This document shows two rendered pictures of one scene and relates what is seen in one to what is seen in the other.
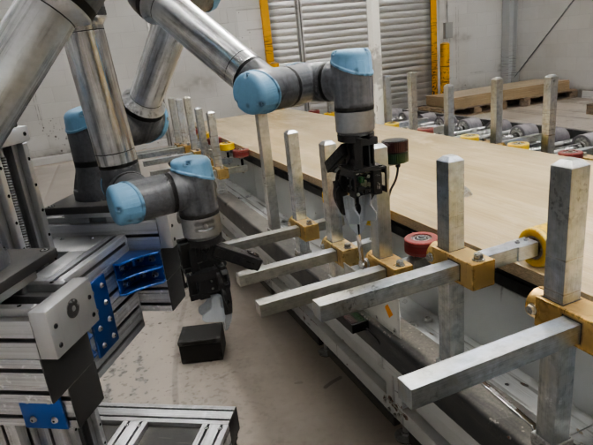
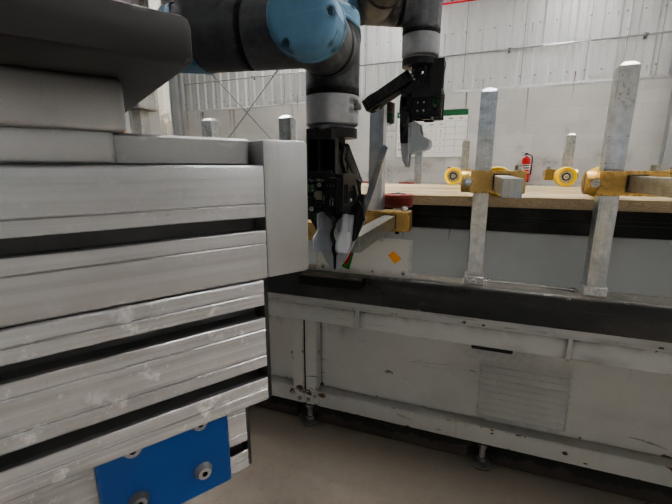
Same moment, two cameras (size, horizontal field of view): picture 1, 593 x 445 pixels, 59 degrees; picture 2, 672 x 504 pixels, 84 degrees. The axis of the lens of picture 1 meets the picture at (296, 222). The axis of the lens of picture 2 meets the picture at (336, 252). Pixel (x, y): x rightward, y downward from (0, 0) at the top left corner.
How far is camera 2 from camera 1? 0.93 m
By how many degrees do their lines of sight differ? 47
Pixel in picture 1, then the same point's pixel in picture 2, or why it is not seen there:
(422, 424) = (341, 393)
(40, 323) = (290, 171)
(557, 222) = (623, 107)
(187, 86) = not seen: outside the picture
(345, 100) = (431, 17)
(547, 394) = (602, 248)
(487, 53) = not seen: hidden behind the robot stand
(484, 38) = not seen: hidden behind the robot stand
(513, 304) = (461, 238)
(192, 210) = (351, 77)
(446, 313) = (482, 227)
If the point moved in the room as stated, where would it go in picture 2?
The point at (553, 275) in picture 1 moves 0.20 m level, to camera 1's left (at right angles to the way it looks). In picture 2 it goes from (616, 150) to (602, 145)
